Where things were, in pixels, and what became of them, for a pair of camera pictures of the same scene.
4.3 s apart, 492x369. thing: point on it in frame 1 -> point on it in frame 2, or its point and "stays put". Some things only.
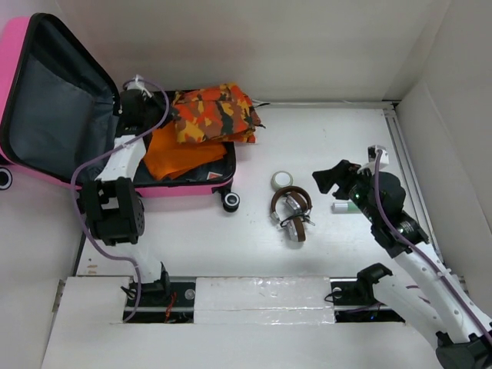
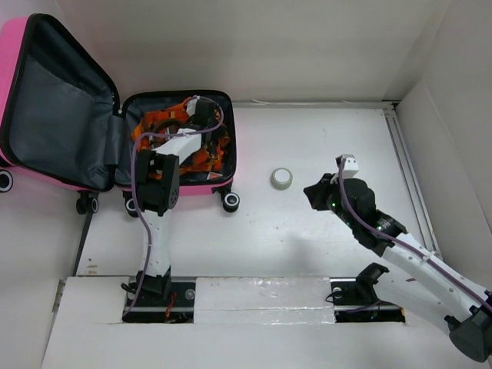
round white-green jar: (281, 179) stays put
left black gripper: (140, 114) -> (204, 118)
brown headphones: (300, 204) -> (171, 124)
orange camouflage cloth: (222, 111) -> (206, 159)
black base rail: (177, 305) stays put
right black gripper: (339, 174) -> (317, 191)
